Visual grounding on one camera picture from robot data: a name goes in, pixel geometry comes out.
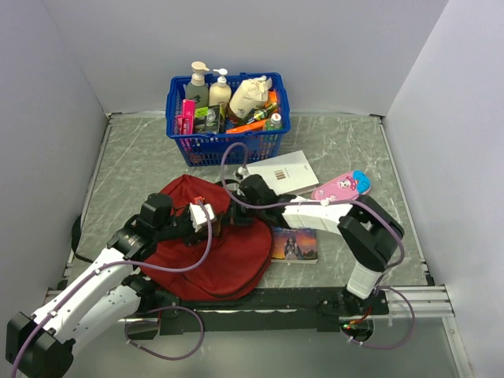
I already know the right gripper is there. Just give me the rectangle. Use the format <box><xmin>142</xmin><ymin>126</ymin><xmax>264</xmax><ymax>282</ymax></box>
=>
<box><xmin>220</xmin><ymin>191</ymin><xmax>265</xmax><ymax>226</ymax></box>

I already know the aluminium rail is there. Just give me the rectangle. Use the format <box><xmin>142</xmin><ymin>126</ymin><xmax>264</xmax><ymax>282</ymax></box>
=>
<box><xmin>50</xmin><ymin>281</ymin><xmax>452</xmax><ymax>335</ymax></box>

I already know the white book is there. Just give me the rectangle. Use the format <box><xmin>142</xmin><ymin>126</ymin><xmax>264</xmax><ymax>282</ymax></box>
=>
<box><xmin>246</xmin><ymin>150</ymin><xmax>319</xmax><ymax>195</ymax></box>

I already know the beige paper bag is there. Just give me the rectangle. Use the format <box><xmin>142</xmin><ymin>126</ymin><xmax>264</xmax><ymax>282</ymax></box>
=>
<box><xmin>228</xmin><ymin>76</ymin><xmax>272</xmax><ymax>120</ymax></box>

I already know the red backpack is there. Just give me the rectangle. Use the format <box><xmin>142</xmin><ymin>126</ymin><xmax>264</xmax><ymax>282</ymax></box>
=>
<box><xmin>142</xmin><ymin>175</ymin><xmax>274</xmax><ymax>302</ymax></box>

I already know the pink cartoon pencil case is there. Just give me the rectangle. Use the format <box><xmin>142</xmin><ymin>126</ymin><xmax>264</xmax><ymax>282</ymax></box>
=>
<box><xmin>311</xmin><ymin>170</ymin><xmax>371</xmax><ymax>201</ymax></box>

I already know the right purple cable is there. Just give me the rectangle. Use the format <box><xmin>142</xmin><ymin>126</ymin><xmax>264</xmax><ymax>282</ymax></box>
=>
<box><xmin>220</xmin><ymin>142</ymin><xmax>417</xmax><ymax>350</ymax></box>

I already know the orange package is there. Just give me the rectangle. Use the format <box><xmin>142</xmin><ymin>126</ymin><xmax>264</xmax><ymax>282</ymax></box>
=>
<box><xmin>225</xmin><ymin>91</ymin><xmax>278</xmax><ymax>134</ymax></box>

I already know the green drink bottle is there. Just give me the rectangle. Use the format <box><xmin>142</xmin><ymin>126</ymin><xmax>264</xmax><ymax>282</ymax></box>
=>
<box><xmin>263</xmin><ymin>113</ymin><xmax>283</xmax><ymax>131</ymax></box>

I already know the black and green box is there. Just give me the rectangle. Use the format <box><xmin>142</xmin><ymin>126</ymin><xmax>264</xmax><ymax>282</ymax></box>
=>
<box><xmin>193</xmin><ymin>105</ymin><xmax>225</xmax><ymax>134</ymax></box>

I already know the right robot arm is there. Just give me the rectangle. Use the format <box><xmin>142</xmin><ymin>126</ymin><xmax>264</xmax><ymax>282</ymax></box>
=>
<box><xmin>230</xmin><ymin>166</ymin><xmax>405</xmax><ymax>313</ymax></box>

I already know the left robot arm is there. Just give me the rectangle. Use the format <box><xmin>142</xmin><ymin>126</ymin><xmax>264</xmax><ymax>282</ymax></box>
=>
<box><xmin>6</xmin><ymin>194</ymin><xmax>216</xmax><ymax>377</ymax></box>

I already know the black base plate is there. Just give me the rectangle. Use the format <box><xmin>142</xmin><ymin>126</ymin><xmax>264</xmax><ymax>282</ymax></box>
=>
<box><xmin>122</xmin><ymin>287</ymin><xmax>389</xmax><ymax>335</ymax></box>

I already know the cream pump bottle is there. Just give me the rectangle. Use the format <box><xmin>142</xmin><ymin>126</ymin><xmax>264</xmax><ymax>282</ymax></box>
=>
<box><xmin>209</xmin><ymin>69</ymin><xmax>232</xmax><ymax>110</ymax></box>

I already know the grey pump bottle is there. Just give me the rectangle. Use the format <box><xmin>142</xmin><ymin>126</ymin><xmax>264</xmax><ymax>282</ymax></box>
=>
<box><xmin>185</xmin><ymin>61</ymin><xmax>209</xmax><ymax>109</ymax></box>

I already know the blue Jane Eyre book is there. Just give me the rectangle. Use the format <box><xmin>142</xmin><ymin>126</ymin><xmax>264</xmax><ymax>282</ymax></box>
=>
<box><xmin>272</xmin><ymin>228</ymin><xmax>318</xmax><ymax>264</ymax></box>

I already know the blue plastic basket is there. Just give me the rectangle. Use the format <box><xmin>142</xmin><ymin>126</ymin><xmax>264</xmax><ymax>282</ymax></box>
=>
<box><xmin>165</xmin><ymin>72</ymin><xmax>293</xmax><ymax>167</ymax></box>

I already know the pink box in basket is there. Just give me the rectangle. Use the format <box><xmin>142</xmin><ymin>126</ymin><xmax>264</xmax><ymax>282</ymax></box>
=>
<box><xmin>176</xmin><ymin>99</ymin><xmax>196</xmax><ymax>135</ymax></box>

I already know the purple cable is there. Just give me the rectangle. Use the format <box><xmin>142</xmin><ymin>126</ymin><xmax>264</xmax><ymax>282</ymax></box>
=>
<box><xmin>220</xmin><ymin>142</ymin><xmax>417</xmax><ymax>350</ymax></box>
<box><xmin>9</xmin><ymin>200</ymin><xmax>216</xmax><ymax>378</ymax></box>

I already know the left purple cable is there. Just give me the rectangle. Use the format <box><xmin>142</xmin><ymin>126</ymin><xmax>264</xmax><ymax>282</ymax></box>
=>
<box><xmin>9</xmin><ymin>200</ymin><xmax>216</xmax><ymax>378</ymax></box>

